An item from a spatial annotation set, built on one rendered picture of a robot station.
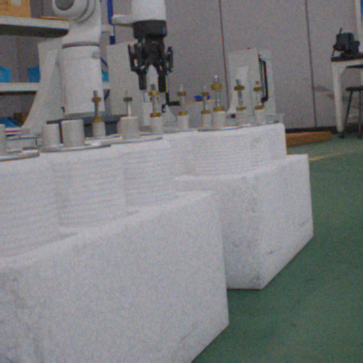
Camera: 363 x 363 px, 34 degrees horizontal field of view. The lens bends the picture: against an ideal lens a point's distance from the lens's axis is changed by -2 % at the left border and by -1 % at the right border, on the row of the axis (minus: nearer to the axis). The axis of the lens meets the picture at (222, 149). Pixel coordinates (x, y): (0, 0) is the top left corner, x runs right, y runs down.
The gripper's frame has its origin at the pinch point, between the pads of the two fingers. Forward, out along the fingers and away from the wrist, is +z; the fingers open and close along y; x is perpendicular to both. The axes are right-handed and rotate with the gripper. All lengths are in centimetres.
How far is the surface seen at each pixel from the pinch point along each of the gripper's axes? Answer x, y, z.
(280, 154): -28.1, 2.0, 15.9
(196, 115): -1.7, 13.8, 6.9
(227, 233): -31.3, -27.0, 25.7
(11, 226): -40, -76, 15
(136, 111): 155, 195, 0
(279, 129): -28.1, 2.4, 10.8
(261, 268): -36, -26, 31
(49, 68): 172, 139, -27
